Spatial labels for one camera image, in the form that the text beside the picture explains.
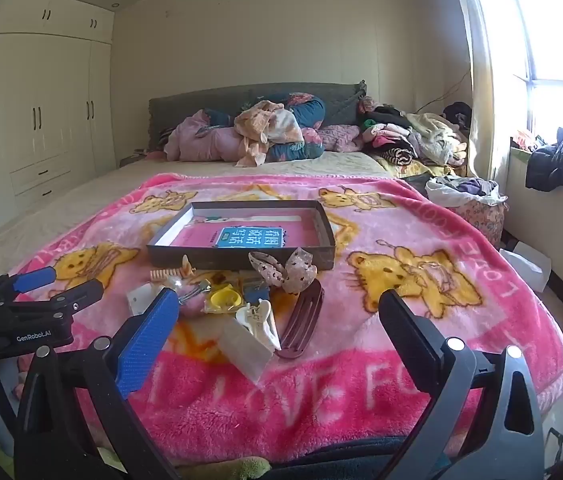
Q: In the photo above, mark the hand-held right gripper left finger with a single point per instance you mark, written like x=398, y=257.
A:
x=149, y=340

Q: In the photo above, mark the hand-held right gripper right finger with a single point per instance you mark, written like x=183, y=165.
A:
x=411, y=332

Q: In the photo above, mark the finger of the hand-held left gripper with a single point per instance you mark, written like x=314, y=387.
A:
x=79, y=297
x=36, y=278

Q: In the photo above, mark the clear orange hair clip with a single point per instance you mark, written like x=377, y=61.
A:
x=189, y=266

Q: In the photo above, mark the clear plastic packet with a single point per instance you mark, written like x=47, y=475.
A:
x=241, y=350

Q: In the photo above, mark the white claw hair clip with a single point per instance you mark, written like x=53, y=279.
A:
x=256, y=317

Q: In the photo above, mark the grey cardboard box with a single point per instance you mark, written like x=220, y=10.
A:
x=241, y=260

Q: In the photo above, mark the pink printed blanket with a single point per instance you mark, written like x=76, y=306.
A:
x=411, y=360

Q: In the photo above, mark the white card packet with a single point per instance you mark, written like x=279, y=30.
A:
x=141, y=300

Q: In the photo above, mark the orange hair comb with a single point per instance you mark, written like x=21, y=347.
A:
x=166, y=275

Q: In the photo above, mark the yellow item in packet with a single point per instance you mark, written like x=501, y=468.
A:
x=224, y=299

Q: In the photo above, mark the dark red hair clip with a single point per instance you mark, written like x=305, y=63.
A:
x=306, y=315

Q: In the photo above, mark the small blue packet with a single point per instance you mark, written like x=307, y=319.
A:
x=256, y=291

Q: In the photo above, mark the spotted beige hair bow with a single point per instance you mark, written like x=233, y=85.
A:
x=299, y=270

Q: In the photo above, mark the white plastic container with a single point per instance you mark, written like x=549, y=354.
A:
x=526, y=265

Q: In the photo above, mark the floral bag of clothes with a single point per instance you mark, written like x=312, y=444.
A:
x=481, y=215

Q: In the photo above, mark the cream wardrobe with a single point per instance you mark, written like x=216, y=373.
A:
x=36, y=110

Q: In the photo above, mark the pile of clothes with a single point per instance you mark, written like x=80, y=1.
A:
x=411, y=140

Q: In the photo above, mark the pink quilt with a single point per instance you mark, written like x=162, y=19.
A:
x=201, y=145

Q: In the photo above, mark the pink knit blanket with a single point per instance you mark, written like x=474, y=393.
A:
x=336, y=137

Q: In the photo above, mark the pile of pillows and bedding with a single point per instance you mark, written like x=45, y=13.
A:
x=181, y=100

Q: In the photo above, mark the orange cloth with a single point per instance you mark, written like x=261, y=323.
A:
x=524, y=140

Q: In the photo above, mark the peach patterned cloth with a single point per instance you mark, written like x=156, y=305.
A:
x=266, y=125

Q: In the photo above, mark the blue floral quilt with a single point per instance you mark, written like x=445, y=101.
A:
x=306, y=110

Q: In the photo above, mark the cream curtain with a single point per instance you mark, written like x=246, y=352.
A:
x=481, y=85

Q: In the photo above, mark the window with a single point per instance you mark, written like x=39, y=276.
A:
x=561, y=35

